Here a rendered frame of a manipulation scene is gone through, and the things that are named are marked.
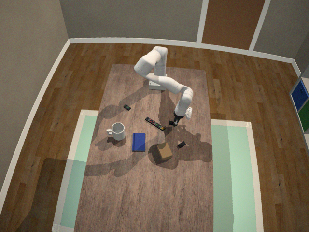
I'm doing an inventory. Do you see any blue notebook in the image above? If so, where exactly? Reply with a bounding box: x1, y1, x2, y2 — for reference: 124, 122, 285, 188
132, 133, 145, 151

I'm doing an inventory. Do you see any grey mug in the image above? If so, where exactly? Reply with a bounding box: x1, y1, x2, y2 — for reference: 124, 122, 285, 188
107, 123, 126, 141

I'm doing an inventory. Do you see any tan rectangular box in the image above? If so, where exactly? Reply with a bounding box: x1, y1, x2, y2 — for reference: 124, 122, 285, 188
157, 142, 173, 160

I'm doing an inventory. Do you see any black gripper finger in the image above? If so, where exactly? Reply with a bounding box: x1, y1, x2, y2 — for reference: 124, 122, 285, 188
173, 117, 179, 127

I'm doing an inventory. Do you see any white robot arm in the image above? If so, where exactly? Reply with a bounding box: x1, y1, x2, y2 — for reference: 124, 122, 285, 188
134, 46, 193, 120

